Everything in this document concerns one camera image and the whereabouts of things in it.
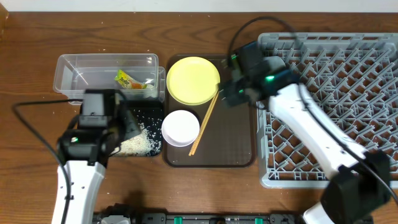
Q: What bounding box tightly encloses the wooden chopstick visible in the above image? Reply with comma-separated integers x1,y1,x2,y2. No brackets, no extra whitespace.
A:
190,91,221,156
188,90,220,156

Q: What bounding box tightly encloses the white tissue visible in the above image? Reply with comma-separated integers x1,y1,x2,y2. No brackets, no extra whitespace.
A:
143,84,157,98

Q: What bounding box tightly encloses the green snack wrapper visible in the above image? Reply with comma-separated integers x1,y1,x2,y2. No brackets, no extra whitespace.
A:
114,70,148,89

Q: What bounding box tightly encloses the yellow plate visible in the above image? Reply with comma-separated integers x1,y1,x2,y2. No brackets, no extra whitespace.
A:
166,57,221,106

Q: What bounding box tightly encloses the white rice bowl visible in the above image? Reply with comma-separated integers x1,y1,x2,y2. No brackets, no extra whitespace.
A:
161,110,200,147

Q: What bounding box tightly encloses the light blue bowl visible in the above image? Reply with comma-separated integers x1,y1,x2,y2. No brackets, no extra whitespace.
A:
263,56,286,74

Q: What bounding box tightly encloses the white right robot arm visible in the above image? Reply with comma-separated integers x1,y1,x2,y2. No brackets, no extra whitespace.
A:
219,42,397,223

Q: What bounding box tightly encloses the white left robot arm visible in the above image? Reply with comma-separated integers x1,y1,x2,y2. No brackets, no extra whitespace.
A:
52,101,141,223

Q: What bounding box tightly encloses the black waste tray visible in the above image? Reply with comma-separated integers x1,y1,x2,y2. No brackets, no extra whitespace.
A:
129,101,164,144

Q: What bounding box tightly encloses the clear plastic waste bin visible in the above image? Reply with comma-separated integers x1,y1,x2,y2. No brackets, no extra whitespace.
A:
53,54,165,102

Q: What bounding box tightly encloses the grey dishwasher rack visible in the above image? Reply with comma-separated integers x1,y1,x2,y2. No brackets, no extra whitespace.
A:
256,33,397,189

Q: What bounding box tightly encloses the spilled rice pile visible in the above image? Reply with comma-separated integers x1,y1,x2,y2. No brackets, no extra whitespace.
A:
114,123,162,157

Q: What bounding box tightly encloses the brown serving tray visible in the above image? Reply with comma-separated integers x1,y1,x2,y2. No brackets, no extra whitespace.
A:
162,54,257,168

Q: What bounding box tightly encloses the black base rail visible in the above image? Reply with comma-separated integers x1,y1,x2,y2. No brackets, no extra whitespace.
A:
91,203,303,224

